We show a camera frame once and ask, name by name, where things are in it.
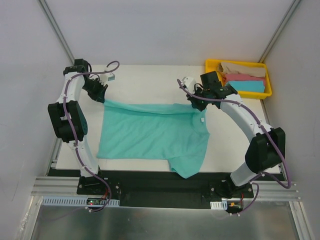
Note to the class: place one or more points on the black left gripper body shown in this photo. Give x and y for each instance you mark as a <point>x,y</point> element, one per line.
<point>96,89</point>

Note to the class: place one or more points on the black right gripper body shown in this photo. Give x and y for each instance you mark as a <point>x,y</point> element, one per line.
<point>198,100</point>

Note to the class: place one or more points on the yellow plastic bin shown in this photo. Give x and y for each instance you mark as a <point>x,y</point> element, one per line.
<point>212,65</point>

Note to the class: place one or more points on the teal green t shirt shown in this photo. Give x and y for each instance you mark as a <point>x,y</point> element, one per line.
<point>175,132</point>

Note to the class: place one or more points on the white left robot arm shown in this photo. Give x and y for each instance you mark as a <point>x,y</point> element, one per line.
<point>68,120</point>

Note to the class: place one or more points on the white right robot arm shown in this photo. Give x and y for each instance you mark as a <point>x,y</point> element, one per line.
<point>266,143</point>

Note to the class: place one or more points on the pink rolled t shirt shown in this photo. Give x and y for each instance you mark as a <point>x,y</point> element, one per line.
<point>241,77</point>

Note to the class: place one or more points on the blue rolled t shirt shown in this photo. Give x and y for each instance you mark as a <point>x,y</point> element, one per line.
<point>247,86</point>

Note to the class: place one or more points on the beige rolled t shirt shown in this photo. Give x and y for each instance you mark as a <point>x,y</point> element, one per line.
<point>233,68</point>

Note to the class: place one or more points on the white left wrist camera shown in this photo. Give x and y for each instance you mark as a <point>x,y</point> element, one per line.
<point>107,77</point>

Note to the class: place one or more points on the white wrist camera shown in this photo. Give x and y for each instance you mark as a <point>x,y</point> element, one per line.
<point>107,77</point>
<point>189,84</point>

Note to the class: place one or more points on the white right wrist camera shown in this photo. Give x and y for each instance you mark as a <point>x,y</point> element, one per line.
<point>189,84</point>

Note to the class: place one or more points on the left aluminium corner post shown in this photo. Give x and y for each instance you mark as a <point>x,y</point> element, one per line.
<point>56,29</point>

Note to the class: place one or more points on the aluminium corner post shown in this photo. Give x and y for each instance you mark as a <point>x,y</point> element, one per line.
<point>294,5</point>
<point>56,29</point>

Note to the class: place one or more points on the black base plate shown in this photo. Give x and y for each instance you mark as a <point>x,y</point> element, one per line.
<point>184,200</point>

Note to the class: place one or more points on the right white cable duct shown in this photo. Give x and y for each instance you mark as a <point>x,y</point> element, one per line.
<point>219,205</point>

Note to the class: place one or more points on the white cable duct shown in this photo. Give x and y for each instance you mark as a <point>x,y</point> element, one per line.
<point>219,205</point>
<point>68,201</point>

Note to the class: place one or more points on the left white cable duct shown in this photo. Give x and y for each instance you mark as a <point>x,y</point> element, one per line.
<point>68,201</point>

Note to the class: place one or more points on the aluminium rail frame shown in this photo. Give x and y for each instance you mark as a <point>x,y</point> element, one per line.
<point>67,181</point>

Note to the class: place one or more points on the right aluminium corner post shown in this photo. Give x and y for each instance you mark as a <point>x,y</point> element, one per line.
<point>294,5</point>

